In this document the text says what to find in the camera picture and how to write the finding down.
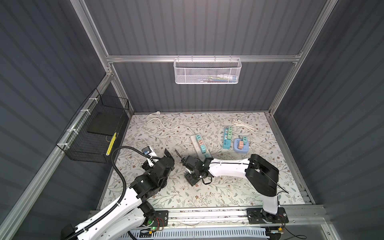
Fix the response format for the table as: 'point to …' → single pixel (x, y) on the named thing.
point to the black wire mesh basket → (88, 135)
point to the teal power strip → (227, 143)
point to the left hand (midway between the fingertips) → (160, 154)
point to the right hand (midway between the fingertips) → (191, 179)
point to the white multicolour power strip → (202, 156)
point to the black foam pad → (104, 123)
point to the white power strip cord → (158, 112)
